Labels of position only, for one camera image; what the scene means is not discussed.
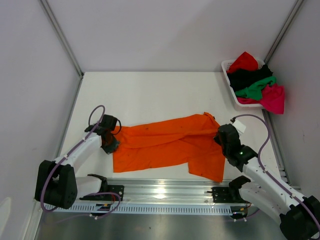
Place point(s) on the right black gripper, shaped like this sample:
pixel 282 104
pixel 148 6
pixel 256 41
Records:
pixel 221 136

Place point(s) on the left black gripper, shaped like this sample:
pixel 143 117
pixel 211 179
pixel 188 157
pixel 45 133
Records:
pixel 113 147

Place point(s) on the orange t shirt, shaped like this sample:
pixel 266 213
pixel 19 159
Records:
pixel 186 140

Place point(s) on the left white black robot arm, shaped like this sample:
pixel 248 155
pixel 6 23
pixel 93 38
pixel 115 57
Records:
pixel 57 184

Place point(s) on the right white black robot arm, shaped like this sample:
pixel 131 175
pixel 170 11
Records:
pixel 298 216

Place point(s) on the green t shirt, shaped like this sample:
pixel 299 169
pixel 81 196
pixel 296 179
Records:
pixel 254 91

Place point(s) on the magenta t shirt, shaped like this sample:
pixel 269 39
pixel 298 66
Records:
pixel 273 99

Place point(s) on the black t shirt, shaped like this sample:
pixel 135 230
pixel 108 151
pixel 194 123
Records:
pixel 241 78

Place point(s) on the white plastic laundry basket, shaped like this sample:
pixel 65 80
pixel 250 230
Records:
pixel 225 65

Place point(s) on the red t shirt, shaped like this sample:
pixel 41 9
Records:
pixel 244 62

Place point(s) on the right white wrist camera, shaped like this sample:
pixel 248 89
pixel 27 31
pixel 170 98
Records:
pixel 239 126

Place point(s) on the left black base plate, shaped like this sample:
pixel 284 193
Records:
pixel 108 194

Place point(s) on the aluminium mounting rail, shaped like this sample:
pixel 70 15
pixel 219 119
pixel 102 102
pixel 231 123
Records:
pixel 167 191

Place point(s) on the slotted grey cable duct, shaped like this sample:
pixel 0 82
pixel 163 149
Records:
pixel 99 208

